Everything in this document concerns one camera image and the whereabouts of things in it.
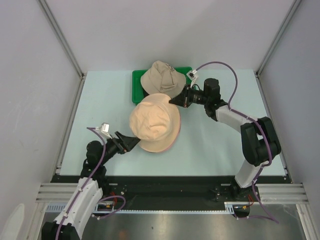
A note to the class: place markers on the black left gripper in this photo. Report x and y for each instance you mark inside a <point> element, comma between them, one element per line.
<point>128,142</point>

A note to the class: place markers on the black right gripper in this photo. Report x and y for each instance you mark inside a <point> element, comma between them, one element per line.
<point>183,99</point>

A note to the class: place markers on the beige smile bucket hat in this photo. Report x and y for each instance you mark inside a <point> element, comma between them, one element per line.
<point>163,78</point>

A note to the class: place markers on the peach embroidered bucket hat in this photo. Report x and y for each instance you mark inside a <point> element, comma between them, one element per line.
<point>156,122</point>

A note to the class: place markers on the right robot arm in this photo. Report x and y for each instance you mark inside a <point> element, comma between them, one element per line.
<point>260,143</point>

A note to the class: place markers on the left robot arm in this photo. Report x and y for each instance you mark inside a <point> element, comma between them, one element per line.
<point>92,196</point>

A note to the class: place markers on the green plastic tray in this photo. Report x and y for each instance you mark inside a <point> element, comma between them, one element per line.
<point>137,92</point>

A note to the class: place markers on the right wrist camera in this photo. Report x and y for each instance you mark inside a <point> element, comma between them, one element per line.
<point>193,76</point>

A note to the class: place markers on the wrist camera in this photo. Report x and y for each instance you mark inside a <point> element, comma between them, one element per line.
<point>193,76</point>
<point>103,129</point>

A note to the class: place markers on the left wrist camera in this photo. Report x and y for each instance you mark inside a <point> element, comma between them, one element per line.
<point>103,129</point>

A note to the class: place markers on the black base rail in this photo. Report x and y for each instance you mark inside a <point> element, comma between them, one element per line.
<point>175,193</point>

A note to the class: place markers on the white cable duct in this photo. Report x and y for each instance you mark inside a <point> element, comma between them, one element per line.
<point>160,211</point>

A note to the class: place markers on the aluminium frame post right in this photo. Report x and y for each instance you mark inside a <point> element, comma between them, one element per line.
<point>278,36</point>

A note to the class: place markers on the aluminium frame post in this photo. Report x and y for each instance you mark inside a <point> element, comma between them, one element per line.
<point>278,36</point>
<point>44,6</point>

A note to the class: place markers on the aluminium frame post left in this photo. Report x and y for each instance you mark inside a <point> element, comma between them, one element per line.
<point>44,6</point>

